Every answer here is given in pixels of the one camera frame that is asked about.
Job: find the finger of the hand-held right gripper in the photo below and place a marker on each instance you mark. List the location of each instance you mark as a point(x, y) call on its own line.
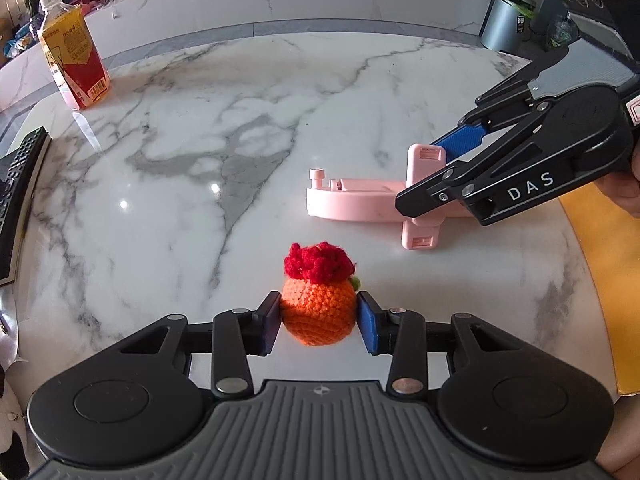
point(462, 141)
point(430, 195)

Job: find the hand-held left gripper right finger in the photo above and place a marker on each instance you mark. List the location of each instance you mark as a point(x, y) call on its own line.
point(367, 325)

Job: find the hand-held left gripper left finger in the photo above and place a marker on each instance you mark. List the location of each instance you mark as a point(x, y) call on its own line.
point(272, 322)

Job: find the crocheted orange red top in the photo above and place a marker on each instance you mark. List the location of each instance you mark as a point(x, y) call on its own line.
point(320, 310)

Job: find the pink phone stand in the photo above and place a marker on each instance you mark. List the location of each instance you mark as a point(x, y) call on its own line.
point(350, 205)

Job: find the person's right hand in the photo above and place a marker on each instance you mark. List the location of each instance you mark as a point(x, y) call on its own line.
point(624, 192)

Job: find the blue water jug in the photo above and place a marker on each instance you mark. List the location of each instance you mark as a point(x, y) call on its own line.
point(562, 32)

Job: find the silver trash can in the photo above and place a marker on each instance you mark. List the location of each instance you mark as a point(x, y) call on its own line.
point(505, 20)

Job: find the white marble TV console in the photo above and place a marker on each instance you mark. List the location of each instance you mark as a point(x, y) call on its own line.
point(300, 0)

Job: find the person's leg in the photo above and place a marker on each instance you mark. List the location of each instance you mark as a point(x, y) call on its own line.
point(625, 435)

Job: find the white black plush dog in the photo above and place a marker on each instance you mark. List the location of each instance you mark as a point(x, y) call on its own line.
point(10, 435)

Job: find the black remote control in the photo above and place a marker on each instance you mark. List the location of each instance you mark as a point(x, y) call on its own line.
point(20, 180)

